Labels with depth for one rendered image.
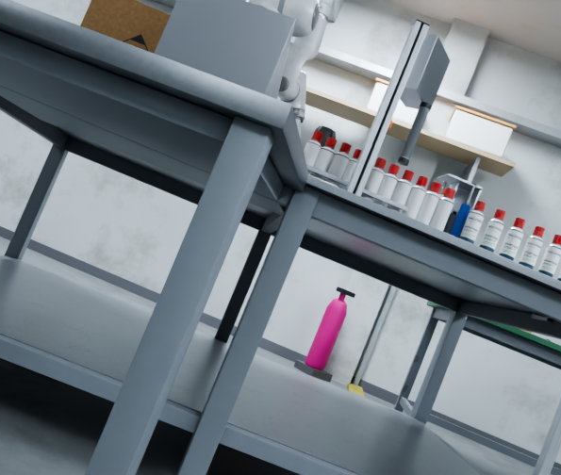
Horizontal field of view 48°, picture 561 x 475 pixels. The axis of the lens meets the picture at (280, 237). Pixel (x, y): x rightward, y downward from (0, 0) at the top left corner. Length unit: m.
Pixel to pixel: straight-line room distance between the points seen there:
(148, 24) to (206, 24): 0.40
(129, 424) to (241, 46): 0.79
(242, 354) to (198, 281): 0.55
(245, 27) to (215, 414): 0.86
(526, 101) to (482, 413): 2.51
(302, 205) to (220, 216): 0.55
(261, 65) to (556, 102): 4.44
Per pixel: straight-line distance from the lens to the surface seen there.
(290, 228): 1.46
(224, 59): 1.37
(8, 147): 5.99
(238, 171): 0.95
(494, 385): 5.28
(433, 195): 2.17
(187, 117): 1.02
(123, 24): 1.79
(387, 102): 2.02
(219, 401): 1.49
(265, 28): 1.38
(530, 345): 3.43
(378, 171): 2.12
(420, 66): 2.08
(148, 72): 1.00
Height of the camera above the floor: 0.59
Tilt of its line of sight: 3 degrees up
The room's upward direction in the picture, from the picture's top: 22 degrees clockwise
